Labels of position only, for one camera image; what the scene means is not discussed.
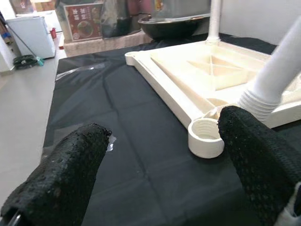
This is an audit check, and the black wok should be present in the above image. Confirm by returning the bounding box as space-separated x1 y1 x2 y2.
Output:
137 15 200 40

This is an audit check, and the black round floor object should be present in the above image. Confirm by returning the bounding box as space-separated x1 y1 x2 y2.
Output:
13 54 38 69

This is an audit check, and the black tablecloth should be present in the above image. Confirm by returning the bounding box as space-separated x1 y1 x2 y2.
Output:
42 32 301 226

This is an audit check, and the clear plastic storage container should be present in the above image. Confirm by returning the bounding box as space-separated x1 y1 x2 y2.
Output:
150 0 211 21

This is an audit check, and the box with red print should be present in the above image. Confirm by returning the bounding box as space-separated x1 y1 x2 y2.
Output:
63 2 104 42

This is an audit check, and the broom with green head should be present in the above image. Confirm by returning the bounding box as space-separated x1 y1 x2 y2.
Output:
0 16 45 67

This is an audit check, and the clear plastic film scrap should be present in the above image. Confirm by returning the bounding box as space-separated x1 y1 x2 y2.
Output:
55 63 111 82

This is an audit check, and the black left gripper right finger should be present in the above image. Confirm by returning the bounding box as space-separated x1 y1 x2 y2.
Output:
217 105 301 226

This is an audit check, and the white plastic children table top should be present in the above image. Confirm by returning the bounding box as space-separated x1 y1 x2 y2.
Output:
124 41 301 158

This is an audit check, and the white fridge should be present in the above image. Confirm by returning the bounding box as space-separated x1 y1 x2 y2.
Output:
6 15 56 59

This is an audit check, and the crumpled clear plastic film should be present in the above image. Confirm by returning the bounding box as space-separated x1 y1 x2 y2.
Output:
43 122 117 155

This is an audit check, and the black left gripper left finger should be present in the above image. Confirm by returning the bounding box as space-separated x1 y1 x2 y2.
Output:
0 123 112 226

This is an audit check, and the patterned beige cloth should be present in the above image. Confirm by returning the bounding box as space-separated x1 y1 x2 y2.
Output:
63 32 153 57

